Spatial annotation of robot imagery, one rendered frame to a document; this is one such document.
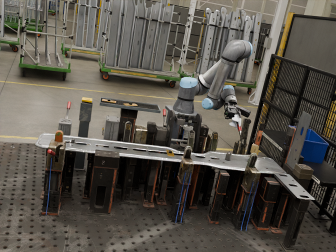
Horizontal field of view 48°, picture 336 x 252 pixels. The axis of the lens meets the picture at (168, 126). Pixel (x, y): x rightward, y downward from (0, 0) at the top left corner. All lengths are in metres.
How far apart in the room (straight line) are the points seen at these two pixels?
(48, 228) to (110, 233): 0.29
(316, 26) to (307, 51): 0.30
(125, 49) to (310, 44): 5.12
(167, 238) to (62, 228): 0.50
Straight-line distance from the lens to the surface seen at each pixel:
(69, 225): 1.92
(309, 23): 4.89
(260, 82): 9.20
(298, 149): 2.30
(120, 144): 2.11
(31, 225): 1.91
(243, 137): 2.34
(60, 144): 1.86
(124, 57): 8.93
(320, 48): 4.62
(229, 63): 2.44
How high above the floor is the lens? 1.75
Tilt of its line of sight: 17 degrees down
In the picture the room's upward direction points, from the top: 10 degrees clockwise
